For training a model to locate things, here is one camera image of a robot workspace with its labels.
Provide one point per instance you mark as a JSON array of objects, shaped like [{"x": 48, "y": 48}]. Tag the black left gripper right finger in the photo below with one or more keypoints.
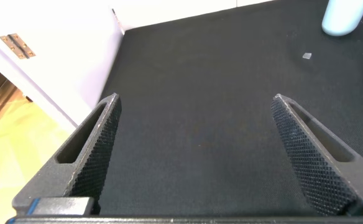
[{"x": 330, "y": 183}]

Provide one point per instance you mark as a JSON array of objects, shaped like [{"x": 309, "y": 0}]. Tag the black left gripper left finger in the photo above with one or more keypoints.
[{"x": 57, "y": 177}]

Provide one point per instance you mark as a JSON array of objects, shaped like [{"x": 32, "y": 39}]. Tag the small grey scrap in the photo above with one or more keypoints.
[{"x": 307, "y": 56}]

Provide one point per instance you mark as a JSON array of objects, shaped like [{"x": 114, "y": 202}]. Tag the brass door hinge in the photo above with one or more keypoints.
[{"x": 17, "y": 46}]

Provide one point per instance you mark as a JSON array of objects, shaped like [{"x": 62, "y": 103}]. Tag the teal green plastic cup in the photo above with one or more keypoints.
[{"x": 343, "y": 17}]

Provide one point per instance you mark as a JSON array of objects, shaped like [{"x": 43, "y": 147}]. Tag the dark wall panel hinge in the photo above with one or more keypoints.
[{"x": 116, "y": 16}]

